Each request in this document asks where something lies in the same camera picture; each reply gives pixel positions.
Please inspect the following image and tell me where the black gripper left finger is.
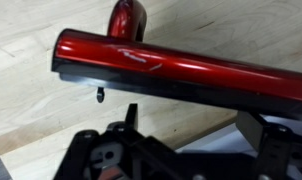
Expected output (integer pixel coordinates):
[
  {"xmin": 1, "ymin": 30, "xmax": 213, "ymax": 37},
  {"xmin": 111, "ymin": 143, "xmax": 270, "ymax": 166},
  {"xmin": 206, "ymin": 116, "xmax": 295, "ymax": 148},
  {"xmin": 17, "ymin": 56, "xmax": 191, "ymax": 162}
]
[{"xmin": 107, "ymin": 103, "xmax": 144, "ymax": 140}]

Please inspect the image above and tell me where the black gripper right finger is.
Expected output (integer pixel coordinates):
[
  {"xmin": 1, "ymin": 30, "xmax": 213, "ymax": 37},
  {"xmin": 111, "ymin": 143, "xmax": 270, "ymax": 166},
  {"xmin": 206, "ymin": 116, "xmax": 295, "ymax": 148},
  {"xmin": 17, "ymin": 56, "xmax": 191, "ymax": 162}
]
[{"xmin": 236, "ymin": 111, "xmax": 293, "ymax": 157}]

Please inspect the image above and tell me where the red black microwave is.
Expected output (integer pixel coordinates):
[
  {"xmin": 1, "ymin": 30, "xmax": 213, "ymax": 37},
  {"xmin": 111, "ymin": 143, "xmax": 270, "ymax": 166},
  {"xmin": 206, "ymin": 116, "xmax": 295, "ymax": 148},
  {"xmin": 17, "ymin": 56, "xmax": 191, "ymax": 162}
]
[{"xmin": 52, "ymin": 0, "xmax": 302, "ymax": 119}]

